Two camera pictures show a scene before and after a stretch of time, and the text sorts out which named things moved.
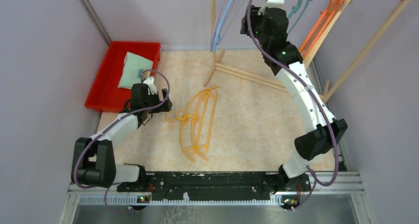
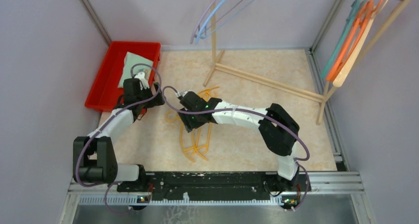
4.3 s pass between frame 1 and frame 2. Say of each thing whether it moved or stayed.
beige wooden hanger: moved
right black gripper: moved
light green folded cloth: stayed
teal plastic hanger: moved
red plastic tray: stayed
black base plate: stayed
